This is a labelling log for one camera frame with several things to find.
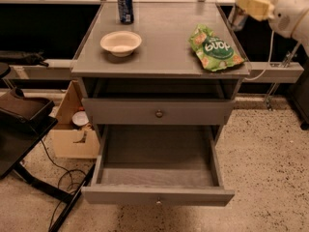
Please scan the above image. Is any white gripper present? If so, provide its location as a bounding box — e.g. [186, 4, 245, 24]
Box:
[237, 0, 309, 39]

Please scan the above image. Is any redbull can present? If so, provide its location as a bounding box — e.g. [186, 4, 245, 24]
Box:
[228, 5, 248, 32]

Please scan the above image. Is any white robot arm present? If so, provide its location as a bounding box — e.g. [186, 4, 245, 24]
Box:
[236, 0, 309, 54]

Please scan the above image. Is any blue pepsi can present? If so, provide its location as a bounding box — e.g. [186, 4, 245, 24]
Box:
[117, 0, 134, 24]

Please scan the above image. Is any grey drawer cabinet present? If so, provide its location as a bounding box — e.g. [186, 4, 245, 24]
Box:
[72, 2, 250, 136]

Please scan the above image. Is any closed grey upper drawer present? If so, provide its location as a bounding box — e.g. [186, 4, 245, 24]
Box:
[82, 99, 235, 125]

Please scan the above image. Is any open grey lower drawer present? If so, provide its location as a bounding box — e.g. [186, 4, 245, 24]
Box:
[82, 125, 235, 206]

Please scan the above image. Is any green chip bag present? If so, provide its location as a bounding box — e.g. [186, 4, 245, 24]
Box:
[188, 24, 244, 72]

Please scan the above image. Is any white paper bowl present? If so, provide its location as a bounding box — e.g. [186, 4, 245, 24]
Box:
[100, 31, 142, 57]

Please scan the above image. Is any white bowl in box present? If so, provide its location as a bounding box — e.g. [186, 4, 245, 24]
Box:
[71, 111, 89, 127]

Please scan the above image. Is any cardboard box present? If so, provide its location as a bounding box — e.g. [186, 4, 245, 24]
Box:
[51, 81, 99, 159]

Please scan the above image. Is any black chair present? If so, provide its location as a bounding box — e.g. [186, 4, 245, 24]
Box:
[0, 62, 97, 232]

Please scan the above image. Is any white hanging cable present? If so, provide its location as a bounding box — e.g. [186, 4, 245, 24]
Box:
[244, 29, 275, 82]

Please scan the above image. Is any metal railing frame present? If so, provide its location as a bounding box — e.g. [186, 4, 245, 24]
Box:
[0, 0, 309, 84]

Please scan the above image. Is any black floor cable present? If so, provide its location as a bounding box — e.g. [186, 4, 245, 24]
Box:
[30, 126, 88, 231]

